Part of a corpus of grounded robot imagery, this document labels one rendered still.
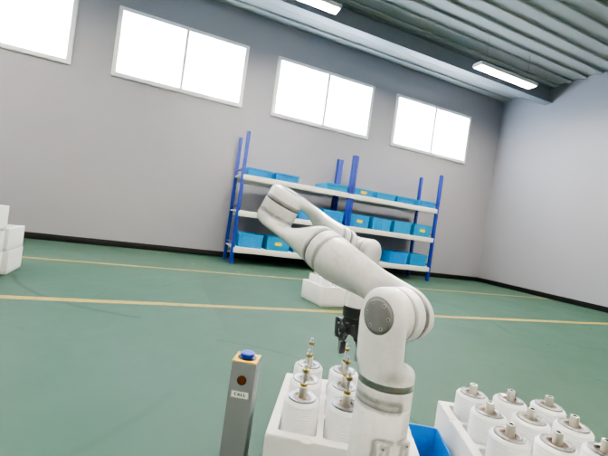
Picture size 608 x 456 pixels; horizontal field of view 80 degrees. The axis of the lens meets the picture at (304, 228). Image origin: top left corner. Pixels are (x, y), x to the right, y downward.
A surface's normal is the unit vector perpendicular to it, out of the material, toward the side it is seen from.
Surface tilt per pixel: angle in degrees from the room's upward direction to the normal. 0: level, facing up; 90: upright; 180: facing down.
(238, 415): 90
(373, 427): 90
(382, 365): 91
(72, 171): 90
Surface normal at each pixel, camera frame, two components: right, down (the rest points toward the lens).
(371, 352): -0.78, -0.08
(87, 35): 0.36, 0.06
